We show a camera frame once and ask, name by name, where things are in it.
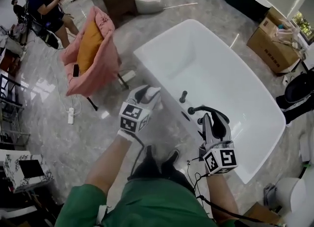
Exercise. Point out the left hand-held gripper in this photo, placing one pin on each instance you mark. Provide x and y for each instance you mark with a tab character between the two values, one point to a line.
131	119

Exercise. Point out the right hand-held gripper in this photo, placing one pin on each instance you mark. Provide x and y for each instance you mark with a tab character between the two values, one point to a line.
220	159

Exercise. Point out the white bottle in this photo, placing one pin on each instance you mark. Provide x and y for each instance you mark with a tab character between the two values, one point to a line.
155	91

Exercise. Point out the white bathtub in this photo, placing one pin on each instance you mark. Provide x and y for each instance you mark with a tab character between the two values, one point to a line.
220	73

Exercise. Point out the person's left forearm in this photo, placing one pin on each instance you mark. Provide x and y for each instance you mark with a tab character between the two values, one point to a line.
110	162

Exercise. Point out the person's right forearm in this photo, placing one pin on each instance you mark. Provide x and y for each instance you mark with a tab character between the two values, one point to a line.
222	191

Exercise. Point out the black bathtub faucet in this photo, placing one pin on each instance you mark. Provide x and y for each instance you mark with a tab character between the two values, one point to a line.
201	109

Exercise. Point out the white power strip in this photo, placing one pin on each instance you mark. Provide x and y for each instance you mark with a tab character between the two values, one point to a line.
127	76
71	116

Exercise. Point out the pink armchair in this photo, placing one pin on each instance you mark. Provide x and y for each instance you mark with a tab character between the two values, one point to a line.
103	64

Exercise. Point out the smartphone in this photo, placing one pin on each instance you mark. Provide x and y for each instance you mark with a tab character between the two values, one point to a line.
76	70

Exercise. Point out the yellow cushion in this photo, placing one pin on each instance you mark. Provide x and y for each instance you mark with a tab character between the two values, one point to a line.
89	46

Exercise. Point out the person's black trousers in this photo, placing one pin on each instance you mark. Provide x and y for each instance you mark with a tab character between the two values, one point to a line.
157	167

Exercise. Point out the black bag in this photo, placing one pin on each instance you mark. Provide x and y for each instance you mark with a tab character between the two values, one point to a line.
298	93

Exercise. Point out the white thin rod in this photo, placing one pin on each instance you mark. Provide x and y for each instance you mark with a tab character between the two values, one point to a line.
181	5

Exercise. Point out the large cardboard box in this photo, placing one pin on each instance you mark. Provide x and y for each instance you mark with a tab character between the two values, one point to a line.
272	44

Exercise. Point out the flat cardboard piece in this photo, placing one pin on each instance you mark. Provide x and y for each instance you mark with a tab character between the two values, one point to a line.
262	215

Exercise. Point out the person's green shirt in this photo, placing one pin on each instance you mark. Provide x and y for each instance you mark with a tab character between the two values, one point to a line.
147	206

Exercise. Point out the white toilet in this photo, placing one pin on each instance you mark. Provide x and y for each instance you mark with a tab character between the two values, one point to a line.
294	194

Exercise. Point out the marble pattern box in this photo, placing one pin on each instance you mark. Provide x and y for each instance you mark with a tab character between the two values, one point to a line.
29	172

